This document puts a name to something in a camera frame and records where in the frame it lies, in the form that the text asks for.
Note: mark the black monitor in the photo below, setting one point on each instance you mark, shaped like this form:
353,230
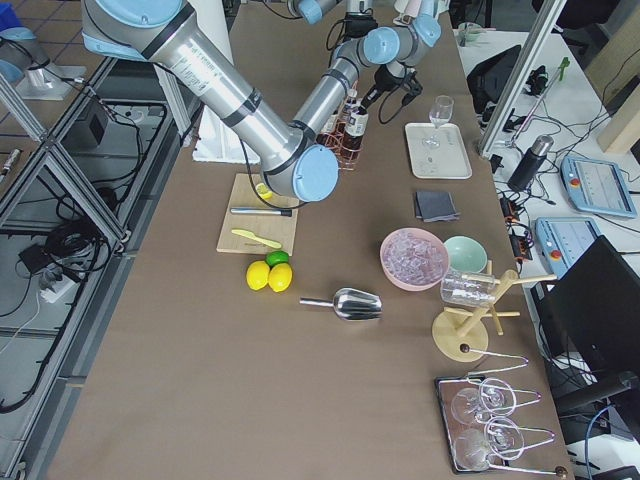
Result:
594,310

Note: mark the tea bottle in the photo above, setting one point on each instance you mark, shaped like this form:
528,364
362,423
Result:
349,106
327,135

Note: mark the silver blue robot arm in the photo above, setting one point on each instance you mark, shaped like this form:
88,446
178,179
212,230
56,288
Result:
292,163

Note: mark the pink bowl of ice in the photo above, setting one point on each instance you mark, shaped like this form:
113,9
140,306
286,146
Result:
414,259

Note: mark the yellow plastic knife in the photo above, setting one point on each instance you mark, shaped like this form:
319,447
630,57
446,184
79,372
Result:
252,236

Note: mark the steel muddler black tip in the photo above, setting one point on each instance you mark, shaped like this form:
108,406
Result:
260,211

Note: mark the clear wine glass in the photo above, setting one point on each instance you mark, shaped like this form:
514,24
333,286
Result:
439,115

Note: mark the grey folded cloth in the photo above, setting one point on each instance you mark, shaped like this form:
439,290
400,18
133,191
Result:
433,206

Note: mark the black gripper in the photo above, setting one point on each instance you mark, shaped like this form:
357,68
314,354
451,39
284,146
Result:
383,79

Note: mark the hanging wine glass upper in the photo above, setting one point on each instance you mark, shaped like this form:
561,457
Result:
482,401

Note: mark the hanging wine glass lower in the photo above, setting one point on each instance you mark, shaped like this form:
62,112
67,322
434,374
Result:
498,442

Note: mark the half lemon slice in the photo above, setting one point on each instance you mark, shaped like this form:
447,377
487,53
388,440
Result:
263,191

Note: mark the lower yellow lemon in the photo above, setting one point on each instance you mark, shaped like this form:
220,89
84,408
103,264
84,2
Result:
257,275

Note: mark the green lime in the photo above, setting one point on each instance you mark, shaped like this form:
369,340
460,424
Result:
276,257

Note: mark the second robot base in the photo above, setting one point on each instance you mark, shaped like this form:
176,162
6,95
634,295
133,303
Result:
26,65

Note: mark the green bowl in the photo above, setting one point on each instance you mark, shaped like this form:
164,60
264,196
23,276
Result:
466,254

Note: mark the blue teach pendant tablet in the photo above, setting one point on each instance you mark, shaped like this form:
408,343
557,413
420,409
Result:
597,186

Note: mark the copper wire bottle rack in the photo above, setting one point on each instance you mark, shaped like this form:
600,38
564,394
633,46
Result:
347,161

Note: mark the steel ice scoop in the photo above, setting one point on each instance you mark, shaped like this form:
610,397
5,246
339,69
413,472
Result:
350,304

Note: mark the black thermos bottle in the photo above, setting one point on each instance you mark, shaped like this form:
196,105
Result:
530,163

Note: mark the upper yellow lemon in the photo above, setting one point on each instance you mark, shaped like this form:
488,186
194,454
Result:
280,277

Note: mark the cream serving tray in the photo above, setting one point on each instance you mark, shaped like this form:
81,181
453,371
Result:
437,153

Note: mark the tea bottle lower outer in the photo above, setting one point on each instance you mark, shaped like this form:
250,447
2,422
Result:
327,135

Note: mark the hanging wine glass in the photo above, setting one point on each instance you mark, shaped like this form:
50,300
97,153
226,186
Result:
498,442
482,401

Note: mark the tea bottle rack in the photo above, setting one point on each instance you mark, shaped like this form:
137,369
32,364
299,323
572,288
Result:
355,129

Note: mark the tea bottle lower middle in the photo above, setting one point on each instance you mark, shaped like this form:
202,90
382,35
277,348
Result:
349,106

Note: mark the wooden cup tree stand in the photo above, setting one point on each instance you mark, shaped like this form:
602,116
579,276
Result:
458,331

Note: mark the yellow lemon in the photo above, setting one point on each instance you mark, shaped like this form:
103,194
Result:
280,277
257,275

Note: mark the glass mug on stand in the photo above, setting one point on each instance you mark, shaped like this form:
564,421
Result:
468,289

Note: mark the bamboo cutting board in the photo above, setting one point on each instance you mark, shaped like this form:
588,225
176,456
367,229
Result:
273,227

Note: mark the black glass holder tray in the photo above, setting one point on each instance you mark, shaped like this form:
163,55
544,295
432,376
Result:
446,389

